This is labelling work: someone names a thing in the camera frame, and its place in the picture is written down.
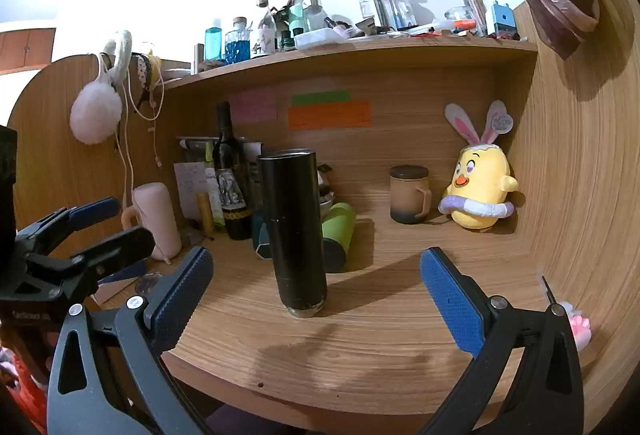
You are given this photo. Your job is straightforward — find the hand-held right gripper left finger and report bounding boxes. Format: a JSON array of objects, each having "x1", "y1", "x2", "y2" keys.
[{"x1": 46, "y1": 246, "x2": 216, "y2": 435}]

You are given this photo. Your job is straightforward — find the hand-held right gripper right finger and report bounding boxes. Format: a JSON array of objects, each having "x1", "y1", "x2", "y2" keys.
[{"x1": 419, "y1": 246, "x2": 585, "y2": 435}]

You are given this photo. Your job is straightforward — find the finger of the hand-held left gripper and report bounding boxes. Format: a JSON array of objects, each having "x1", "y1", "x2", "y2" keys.
[
  {"x1": 74, "y1": 226, "x2": 157, "y2": 279},
  {"x1": 15, "y1": 196, "x2": 122, "y2": 254}
]

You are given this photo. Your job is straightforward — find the tall black cup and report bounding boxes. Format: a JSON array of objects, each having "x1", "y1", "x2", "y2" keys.
[{"x1": 256, "y1": 149, "x2": 329, "y2": 319}]

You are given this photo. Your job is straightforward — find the yellow tube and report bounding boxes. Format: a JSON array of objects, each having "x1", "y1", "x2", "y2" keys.
[{"x1": 196, "y1": 191, "x2": 216, "y2": 234}]

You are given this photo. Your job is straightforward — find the white paper card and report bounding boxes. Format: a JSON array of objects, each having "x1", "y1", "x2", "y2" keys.
[{"x1": 173, "y1": 160, "x2": 221, "y2": 221}]

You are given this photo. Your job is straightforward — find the teal box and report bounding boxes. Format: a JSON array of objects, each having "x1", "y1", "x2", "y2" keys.
[{"x1": 251, "y1": 210, "x2": 273, "y2": 261}]

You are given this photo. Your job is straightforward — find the white fluffy earmuffs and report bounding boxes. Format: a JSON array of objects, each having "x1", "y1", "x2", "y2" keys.
[{"x1": 69, "y1": 30, "x2": 133, "y2": 146}]

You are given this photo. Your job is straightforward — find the red cloth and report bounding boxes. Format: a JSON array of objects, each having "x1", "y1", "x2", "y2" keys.
[{"x1": 0, "y1": 330, "x2": 51, "y2": 433}]

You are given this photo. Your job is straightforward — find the brown lidded mug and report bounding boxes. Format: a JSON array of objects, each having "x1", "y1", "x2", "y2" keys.
[{"x1": 389, "y1": 165, "x2": 433, "y2": 225}]

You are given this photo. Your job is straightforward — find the yellow chick plush toy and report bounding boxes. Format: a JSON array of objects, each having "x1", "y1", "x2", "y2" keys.
[{"x1": 438, "y1": 100, "x2": 521, "y2": 232}]

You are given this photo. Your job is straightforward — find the dark wine bottle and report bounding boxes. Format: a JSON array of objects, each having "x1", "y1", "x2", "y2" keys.
[{"x1": 212, "y1": 101, "x2": 255, "y2": 241}]

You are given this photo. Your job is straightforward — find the pink fluffy toy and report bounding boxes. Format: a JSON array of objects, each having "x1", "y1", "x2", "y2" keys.
[{"x1": 557, "y1": 300, "x2": 594, "y2": 351}]

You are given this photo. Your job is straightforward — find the patterned hair band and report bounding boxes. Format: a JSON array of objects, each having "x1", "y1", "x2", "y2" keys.
[{"x1": 134, "y1": 52, "x2": 164, "y2": 106}]

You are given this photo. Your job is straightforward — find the metal bowl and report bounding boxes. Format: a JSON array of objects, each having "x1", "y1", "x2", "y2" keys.
[{"x1": 317, "y1": 164, "x2": 337, "y2": 216}]

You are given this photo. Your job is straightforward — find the wooden cabinet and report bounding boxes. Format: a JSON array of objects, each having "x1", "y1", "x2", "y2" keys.
[{"x1": 0, "y1": 27, "x2": 57, "y2": 76}]

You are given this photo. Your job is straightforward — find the pink sticky note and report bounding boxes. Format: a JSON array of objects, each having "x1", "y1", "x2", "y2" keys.
[{"x1": 229, "y1": 89, "x2": 279, "y2": 124}]

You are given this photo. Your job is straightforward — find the teal plastic bottle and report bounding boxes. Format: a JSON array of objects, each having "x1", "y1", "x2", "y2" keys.
[{"x1": 204, "y1": 19, "x2": 224, "y2": 62}]

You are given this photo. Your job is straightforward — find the orange sticky note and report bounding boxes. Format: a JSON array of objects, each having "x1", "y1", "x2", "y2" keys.
[{"x1": 287, "y1": 100, "x2": 373, "y2": 132}]

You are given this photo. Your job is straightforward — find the glass bottle blue liquid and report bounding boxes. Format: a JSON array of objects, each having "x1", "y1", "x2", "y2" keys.
[{"x1": 223, "y1": 17, "x2": 252, "y2": 64}]

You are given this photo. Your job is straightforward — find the green sticky note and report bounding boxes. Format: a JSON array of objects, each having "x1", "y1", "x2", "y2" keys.
[{"x1": 291, "y1": 91, "x2": 351, "y2": 106}]

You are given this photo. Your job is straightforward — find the clear corked bottle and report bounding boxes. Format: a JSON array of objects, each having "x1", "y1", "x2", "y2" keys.
[{"x1": 255, "y1": 0, "x2": 278, "y2": 58}]

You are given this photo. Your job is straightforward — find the white tray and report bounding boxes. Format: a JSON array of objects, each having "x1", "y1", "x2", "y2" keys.
[{"x1": 293, "y1": 28, "x2": 342, "y2": 50}]

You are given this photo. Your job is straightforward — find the blue box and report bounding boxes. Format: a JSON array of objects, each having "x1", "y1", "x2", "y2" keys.
[{"x1": 491, "y1": 1, "x2": 516, "y2": 36}]

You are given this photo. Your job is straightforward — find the green pump bottle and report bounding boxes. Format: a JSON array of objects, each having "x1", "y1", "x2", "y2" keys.
[{"x1": 287, "y1": 0, "x2": 307, "y2": 36}]

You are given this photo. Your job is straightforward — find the clear jar brown contents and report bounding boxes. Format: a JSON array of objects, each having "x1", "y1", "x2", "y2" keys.
[{"x1": 458, "y1": 0, "x2": 489, "y2": 36}]

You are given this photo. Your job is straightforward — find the cream cup with handle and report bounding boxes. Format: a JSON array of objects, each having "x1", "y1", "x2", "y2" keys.
[{"x1": 121, "y1": 182, "x2": 183, "y2": 263}]

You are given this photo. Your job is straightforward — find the white cable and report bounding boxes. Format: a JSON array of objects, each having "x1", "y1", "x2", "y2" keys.
[{"x1": 114, "y1": 55, "x2": 166, "y2": 218}]

